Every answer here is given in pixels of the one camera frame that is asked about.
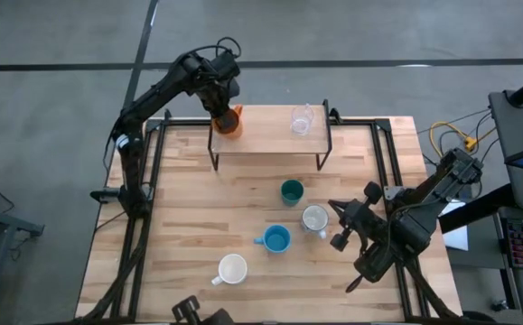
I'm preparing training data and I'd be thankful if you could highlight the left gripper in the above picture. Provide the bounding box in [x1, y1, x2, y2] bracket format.
[192, 51, 243, 130]

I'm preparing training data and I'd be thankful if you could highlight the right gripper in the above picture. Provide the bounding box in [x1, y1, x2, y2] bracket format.
[327, 180, 396, 254]

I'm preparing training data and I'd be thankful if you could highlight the orange faceted mug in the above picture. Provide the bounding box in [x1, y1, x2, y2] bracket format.
[210, 104, 245, 139]

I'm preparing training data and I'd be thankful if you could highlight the blue white floral mug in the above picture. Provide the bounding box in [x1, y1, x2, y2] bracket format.
[300, 203, 330, 240]

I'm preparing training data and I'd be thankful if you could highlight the green cup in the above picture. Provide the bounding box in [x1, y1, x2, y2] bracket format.
[280, 179, 305, 208]

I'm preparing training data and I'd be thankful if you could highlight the light blue faceted mug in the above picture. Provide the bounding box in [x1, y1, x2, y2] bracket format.
[253, 224, 293, 255]

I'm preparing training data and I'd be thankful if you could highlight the clear glass cup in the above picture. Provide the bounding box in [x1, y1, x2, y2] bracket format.
[290, 103, 315, 137]

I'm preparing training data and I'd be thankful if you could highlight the white ribbed mug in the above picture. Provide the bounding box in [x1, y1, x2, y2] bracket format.
[210, 253, 249, 287]

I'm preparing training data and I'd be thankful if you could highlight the white paper sheet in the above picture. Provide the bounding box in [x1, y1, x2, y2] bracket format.
[441, 200, 470, 252]

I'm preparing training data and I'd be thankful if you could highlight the black diagonal bar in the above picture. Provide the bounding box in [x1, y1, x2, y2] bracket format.
[436, 183, 515, 234]

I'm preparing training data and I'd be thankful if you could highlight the metal table clamp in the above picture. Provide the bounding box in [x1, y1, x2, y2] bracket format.
[172, 294, 235, 325]

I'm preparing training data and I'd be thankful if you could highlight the wooden shelf black frame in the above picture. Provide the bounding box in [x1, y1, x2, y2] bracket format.
[206, 98, 334, 172]

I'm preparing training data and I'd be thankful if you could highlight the black cable loop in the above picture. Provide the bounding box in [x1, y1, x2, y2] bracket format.
[197, 36, 243, 60]

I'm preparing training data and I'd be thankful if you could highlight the yellow cable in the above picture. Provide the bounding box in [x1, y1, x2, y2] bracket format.
[429, 120, 478, 153]

